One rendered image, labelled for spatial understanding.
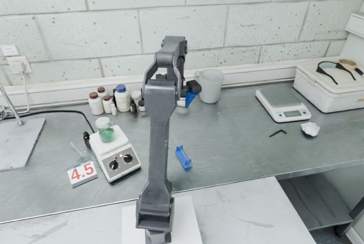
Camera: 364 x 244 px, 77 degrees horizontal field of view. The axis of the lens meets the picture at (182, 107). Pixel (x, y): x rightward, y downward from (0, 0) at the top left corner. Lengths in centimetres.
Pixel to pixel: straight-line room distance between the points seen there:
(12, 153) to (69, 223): 44
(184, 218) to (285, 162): 50
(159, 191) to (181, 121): 61
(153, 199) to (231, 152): 51
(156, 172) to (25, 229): 51
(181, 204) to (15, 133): 85
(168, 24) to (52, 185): 85
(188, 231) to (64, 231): 39
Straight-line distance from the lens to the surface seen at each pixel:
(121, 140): 92
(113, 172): 89
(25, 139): 121
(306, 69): 143
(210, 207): 83
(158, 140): 52
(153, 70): 54
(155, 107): 50
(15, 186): 105
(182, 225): 68
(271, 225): 84
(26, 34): 129
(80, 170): 95
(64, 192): 94
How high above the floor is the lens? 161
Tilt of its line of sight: 37 degrees down
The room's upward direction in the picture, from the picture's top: straight up
